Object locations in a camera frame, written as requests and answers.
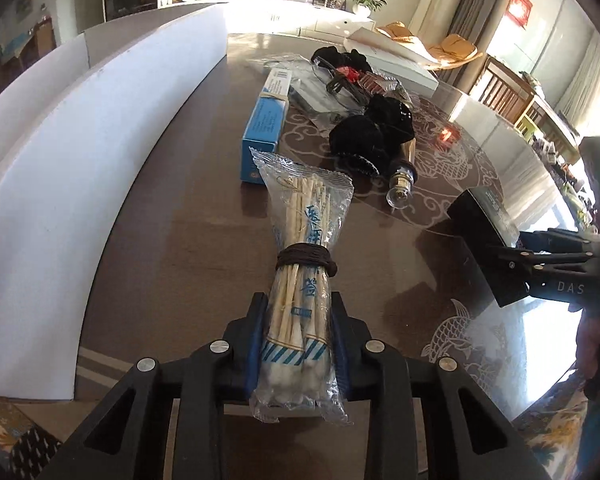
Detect red wall hanging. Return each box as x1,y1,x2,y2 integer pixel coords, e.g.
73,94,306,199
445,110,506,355
507,0,534,29

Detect cream curtain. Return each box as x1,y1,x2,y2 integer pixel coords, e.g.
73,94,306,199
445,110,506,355
410,0,472,47

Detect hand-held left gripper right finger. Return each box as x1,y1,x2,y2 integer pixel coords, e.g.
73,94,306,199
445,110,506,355
330,292,551,480

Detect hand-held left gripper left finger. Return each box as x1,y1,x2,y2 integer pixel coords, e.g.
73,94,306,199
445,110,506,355
55,292,276,480

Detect red pouch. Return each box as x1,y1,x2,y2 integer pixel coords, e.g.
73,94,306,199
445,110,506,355
347,70,397,95

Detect black cloth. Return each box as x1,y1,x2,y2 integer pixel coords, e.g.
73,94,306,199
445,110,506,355
312,46,376,72

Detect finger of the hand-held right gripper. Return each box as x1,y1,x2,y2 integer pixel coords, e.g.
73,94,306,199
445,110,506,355
517,229,600,256
485,242,600,287

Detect black box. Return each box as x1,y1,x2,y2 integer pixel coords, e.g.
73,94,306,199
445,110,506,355
447,187,531,308

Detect patterned rug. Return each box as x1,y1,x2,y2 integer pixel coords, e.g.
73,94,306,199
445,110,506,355
0,394,67,480

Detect long blue box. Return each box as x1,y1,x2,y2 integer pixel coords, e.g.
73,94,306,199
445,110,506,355
241,67,295,186

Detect person's right hand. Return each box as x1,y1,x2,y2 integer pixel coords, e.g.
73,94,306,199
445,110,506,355
576,310,600,403

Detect brown hair tie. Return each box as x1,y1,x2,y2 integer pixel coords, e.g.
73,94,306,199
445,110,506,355
276,243,339,277

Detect white foam board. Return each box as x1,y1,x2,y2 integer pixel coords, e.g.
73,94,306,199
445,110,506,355
0,2,228,403

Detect wooden chair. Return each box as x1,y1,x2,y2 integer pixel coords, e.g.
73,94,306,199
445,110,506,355
470,55,537,122

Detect black fuzzy scrunchie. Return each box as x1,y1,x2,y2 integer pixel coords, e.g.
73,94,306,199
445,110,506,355
367,95,416,145
328,115,395,178

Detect clear safety glasses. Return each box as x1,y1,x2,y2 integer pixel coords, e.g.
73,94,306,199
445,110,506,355
311,57,377,112

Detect glass bottle with gold cap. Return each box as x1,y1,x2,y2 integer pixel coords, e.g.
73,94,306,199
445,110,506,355
386,137,421,209

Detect cluttered side table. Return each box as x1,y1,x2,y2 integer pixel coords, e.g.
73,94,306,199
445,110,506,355
515,95,597,211

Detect white television cabinet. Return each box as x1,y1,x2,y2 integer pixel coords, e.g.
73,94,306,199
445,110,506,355
229,0,377,38

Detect clear plastic bag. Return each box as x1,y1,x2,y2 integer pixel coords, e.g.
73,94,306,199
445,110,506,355
250,54,376,128

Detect lounge chair with orange cushions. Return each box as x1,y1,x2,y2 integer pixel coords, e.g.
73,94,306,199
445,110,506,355
380,21,484,69

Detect grey curtain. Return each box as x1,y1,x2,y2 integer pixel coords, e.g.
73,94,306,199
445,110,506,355
450,0,522,82

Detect clear packet of white sticks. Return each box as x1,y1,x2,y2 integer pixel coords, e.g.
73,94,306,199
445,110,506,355
249,147,356,426

